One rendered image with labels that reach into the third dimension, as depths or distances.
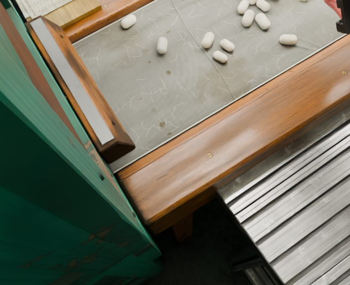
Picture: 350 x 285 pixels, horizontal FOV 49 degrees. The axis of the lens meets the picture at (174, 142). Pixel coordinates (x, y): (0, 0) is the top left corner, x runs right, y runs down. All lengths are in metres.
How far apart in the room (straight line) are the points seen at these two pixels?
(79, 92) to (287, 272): 0.50
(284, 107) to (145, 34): 0.33
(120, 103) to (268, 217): 0.37
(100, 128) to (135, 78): 0.20
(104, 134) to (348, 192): 0.49
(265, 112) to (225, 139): 0.10
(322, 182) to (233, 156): 0.21
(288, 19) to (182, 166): 0.41
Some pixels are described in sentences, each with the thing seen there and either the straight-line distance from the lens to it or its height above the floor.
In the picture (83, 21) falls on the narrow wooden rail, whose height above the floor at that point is 0.76.
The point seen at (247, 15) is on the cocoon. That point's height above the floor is 0.76.
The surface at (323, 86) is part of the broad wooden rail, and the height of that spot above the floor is 0.76.
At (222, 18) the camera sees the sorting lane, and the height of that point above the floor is 0.74.
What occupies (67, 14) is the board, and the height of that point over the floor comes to 0.78.
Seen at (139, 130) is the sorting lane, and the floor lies 0.74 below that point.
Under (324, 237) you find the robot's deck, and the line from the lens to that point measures 0.80.
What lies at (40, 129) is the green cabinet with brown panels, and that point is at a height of 1.29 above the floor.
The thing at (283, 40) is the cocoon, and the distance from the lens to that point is 0.84.
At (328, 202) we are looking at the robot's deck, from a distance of 0.82.
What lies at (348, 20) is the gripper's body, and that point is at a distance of 0.70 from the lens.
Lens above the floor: 1.43
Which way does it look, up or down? 70 degrees down
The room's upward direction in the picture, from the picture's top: 6 degrees counter-clockwise
